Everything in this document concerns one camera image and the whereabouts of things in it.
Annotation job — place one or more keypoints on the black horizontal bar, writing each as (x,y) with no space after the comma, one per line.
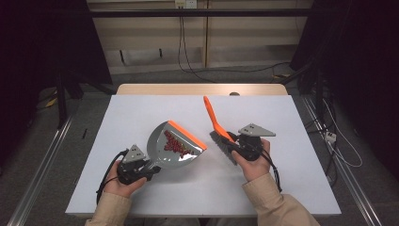
(200,12)

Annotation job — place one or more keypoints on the white board sheet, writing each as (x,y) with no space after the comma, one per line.
(141,109)

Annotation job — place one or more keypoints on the person's left hand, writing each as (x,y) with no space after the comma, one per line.
(120,190)

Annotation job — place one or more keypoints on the person's right hand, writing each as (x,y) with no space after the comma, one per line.
(255,168)

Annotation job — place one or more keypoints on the aluminium floor rail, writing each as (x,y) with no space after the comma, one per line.
(40,169)
(345,169)

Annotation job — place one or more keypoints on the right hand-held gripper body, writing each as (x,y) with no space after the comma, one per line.
(254,130)

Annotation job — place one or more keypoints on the red and green beans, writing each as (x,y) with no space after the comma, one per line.
(174,146)

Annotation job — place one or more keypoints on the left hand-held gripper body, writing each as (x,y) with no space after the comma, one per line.
(134,155)

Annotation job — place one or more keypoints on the orange brush with grey bristles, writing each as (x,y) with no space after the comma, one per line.
(213,116)

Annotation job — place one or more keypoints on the white power adapter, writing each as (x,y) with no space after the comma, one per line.
(330,137)

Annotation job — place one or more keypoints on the black metal stand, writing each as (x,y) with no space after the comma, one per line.
(61,100)

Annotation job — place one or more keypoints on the white wall socket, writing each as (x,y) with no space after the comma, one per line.
(185,3)

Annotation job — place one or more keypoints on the wooden table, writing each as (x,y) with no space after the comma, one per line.
(188,89)

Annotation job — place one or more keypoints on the black curtain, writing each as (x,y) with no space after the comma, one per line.
(360,47)
(47,40)

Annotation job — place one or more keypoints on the grey dustpan with orange lip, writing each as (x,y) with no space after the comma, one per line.
(156,147)

